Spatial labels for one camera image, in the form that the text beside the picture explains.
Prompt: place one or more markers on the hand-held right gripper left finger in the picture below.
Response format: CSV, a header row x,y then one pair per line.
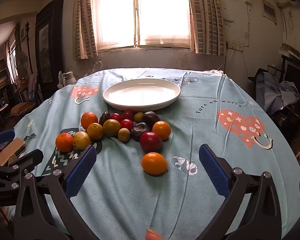
x,y
81,172

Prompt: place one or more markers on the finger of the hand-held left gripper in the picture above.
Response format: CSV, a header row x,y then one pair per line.
x,y
27,158
2,137

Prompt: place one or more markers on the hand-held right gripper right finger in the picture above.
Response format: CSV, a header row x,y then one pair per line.
x,y
213,170

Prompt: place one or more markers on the pale yellow citrus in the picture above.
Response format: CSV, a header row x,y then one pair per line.
x,y
82,140

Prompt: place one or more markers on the orange mandarin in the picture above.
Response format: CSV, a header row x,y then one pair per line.
x,y
89,120
64,142

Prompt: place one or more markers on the smooth orange citrus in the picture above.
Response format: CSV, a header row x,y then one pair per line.
x,y
95,131
161,130
154,163

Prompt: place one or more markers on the yellow-green citrus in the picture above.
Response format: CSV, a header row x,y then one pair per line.
x,y
111,127

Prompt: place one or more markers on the small yellow fruit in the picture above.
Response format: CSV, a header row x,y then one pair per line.
x,y
124,135

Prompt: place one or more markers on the dark wrinkled passion fruit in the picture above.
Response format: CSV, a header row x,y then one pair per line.
x,y
140,131
104,117
151,119

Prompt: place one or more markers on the red plum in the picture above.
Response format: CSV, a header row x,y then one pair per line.
x,y
151,142

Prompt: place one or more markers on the small yellow-green fruit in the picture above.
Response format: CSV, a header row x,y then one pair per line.
x,y
138,116

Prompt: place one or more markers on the white plate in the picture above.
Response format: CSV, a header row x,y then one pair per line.
x,y
140,93

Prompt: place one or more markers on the person's right hand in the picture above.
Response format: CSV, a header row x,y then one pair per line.
x,y
153,235

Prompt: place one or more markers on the tan wooden block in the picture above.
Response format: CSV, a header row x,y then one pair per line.
x,y
12,148

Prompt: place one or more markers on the brown cushion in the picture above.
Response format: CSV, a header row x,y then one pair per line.
x,y
20,108

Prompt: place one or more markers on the light blue printed tablecloth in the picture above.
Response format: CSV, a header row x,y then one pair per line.
x,y
130,195

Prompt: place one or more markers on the standing fan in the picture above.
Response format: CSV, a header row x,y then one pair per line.
x,y
22,60

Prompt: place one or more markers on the white jug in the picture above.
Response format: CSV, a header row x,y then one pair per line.
x,y
68,78

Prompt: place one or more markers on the white cloth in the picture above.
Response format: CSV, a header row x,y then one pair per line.
x,y
215,72

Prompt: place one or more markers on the pile of grey-blue clothes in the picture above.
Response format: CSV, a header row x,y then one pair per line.
x,y
275,92

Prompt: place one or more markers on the dark wooden cabinet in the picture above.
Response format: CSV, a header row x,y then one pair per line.
x,y
48,47

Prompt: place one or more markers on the dark cloth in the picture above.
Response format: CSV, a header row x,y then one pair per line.
x,y
255,76

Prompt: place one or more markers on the black monitor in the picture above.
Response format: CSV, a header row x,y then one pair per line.
x,y
296,77

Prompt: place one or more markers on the brick-patterned curtain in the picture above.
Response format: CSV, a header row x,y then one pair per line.
x,y
85,22
207,20

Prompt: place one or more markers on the bright window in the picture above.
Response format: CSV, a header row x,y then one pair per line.
x,y
145,12

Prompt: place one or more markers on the wall power socket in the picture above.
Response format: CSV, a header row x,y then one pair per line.
x,y
236,45

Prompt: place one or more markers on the wall vent panel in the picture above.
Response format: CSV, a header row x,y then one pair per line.
x,y
268,9

